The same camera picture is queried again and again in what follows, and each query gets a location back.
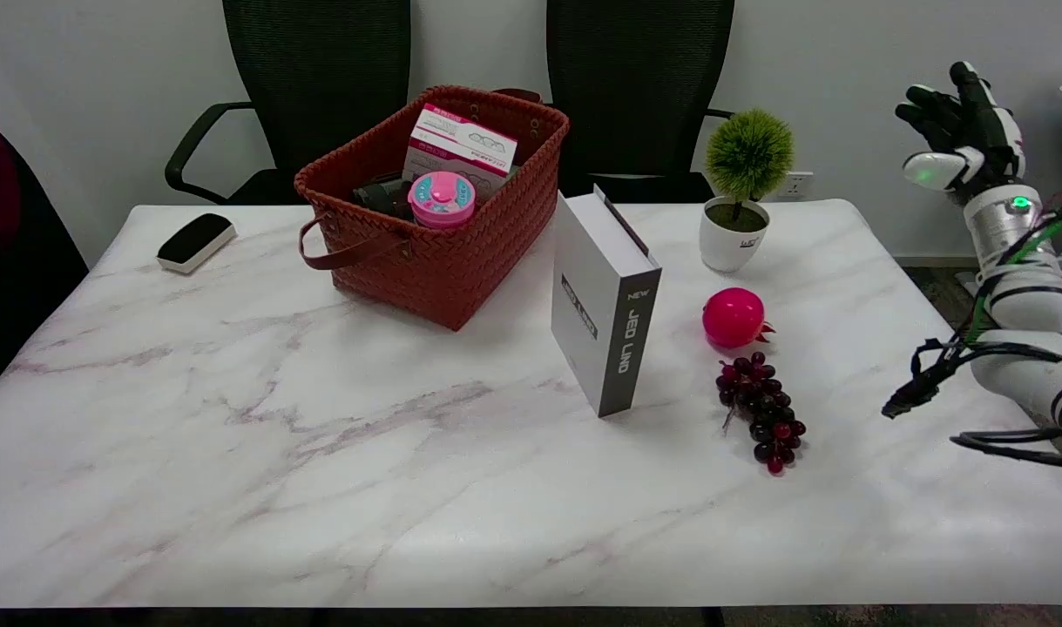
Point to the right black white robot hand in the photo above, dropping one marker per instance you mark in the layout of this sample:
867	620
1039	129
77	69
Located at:
975	131

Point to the green potted plant white pot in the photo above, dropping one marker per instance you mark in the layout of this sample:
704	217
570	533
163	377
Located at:
734	228

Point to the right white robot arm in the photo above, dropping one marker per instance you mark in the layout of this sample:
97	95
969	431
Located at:
1023	305

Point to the pink toy pomegranate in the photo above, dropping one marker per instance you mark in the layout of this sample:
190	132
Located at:
733	318

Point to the black mesh office chair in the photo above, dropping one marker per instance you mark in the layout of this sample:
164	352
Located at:
317	87
639	87

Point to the dark red grape bunch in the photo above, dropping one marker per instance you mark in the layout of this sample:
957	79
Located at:
764	409

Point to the grey white book box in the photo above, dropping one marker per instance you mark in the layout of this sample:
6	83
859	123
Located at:
596	296

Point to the white pink cardboard box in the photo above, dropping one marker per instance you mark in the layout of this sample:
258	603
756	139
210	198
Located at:
461	148

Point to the pink round lidded container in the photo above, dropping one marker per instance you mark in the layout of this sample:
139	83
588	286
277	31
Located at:
442	200

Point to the red woven basket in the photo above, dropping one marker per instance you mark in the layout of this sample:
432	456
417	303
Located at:
443	261

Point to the dark object inside basket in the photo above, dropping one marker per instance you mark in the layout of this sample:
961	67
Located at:
382	196

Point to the black white board eraser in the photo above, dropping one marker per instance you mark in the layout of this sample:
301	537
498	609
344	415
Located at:
195	242

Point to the dark bulky object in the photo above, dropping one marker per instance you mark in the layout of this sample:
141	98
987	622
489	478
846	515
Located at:
8	261

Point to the white wall socket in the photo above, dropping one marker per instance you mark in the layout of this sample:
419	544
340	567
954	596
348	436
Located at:
795	185

